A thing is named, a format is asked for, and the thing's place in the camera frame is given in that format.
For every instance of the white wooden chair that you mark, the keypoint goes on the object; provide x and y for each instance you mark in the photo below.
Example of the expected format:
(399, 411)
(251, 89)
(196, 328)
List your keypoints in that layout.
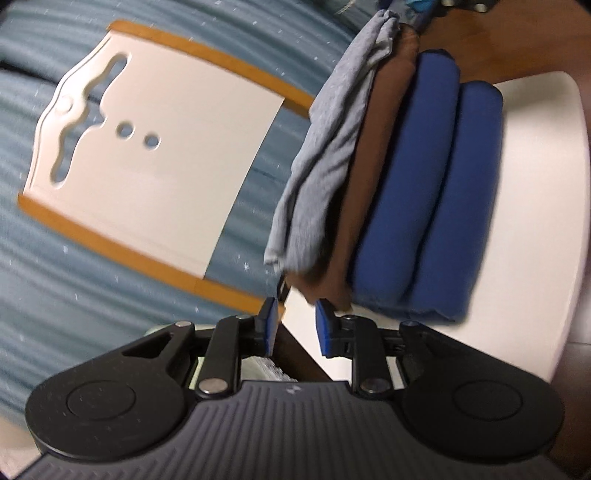
(152, 152)

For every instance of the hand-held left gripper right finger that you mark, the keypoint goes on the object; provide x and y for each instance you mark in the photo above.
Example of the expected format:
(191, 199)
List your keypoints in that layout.
(324, 330)

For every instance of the light grey garment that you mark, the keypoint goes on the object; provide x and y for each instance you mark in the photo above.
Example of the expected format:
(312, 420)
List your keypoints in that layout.
(323, 161)

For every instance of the brown folded garment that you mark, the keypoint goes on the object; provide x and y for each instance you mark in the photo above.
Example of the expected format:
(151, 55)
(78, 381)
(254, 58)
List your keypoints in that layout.
(369, 184)

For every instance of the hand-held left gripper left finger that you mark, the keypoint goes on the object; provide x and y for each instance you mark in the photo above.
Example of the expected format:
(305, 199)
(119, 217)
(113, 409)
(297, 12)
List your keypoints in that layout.
(270, 325)

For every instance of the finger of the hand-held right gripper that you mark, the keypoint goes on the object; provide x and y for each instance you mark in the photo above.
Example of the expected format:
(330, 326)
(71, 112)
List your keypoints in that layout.
(418, 10)

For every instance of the blue folded garment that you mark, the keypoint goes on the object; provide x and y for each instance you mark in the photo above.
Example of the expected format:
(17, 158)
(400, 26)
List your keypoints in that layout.
(415, 207)

